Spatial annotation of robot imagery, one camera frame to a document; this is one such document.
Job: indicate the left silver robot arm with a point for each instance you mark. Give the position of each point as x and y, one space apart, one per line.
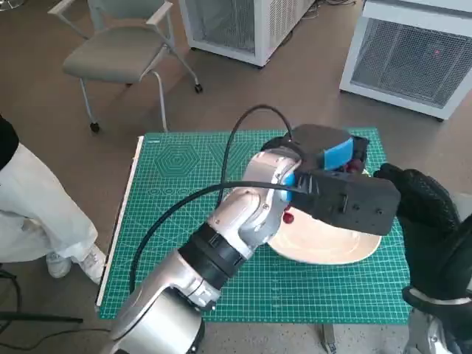
243 214

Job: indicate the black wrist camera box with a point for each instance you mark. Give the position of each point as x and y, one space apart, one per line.
462 332
354 203

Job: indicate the right black wrist camera box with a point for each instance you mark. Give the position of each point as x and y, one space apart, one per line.
462 332

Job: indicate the white square plate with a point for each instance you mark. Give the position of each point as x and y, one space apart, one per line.
332 247

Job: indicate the left black wrist camera box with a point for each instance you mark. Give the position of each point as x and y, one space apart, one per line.
354 203

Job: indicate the right black gloved robot hand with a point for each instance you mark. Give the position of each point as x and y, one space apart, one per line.
431 221

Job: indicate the left bare black robot hand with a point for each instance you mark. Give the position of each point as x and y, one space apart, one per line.
321 142

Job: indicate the white mesh cabinet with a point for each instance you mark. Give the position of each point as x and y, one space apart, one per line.
405 62
265 33

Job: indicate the round stool base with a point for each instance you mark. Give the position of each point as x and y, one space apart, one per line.
9 3

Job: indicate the green cutting mat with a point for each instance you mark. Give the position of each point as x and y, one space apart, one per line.
177 177

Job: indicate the metal table leg bracket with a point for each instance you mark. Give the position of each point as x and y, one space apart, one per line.
328 339

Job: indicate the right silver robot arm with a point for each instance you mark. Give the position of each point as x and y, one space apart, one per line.
431 328

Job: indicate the red toy grape bunch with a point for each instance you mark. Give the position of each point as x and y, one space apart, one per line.
289 218

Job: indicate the black floor stand leg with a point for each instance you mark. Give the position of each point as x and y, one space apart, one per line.
37 317

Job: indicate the person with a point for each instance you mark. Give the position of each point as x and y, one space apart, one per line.
37 206

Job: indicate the grey chair with white frame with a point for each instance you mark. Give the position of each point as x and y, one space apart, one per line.
110 55

